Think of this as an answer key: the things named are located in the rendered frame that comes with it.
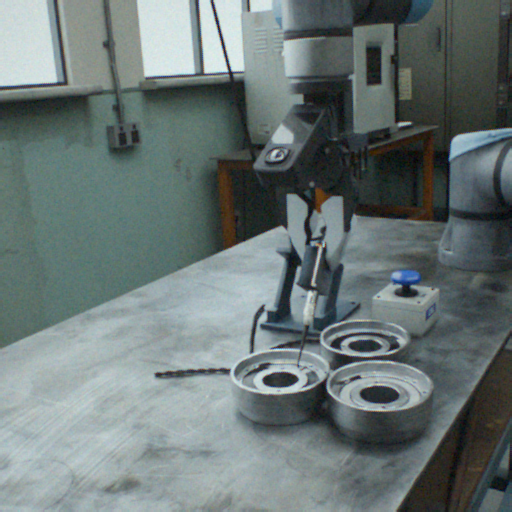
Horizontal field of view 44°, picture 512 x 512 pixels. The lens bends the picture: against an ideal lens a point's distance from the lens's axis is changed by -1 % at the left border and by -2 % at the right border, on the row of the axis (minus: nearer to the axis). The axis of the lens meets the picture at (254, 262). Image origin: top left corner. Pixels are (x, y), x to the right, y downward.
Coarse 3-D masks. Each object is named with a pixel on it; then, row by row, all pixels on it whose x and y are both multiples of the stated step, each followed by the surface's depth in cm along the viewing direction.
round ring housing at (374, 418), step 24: (360, 384) 65; (384, 384) 65; (432, 384) 62; (336, 408) 61; (360, 408) 58; (384, 408) 58; (408, 408) 58; (432, 408) 61; (360, 432) 59; (384, 432) 58; (408, 432) 59
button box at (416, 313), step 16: (384, 288) 88; (400, 288) 87; (416, 288) 87; (432, 288) 87; (384, 304) 84; (400, 304) 83; (416, 304) 82; (432, 304) 85; (384, 320) 85; (400, 320) 83; (416, 320) 82; (432, 320) 86
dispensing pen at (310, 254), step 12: (324, 228) 73; (324, 240) 73; (312, 252) 71; (312, 264) 71; (300, 276) 71; (312, 276) 70; (312, 288) 71; (312, 300) 71; (312, 312) 71; (300, 348) 70
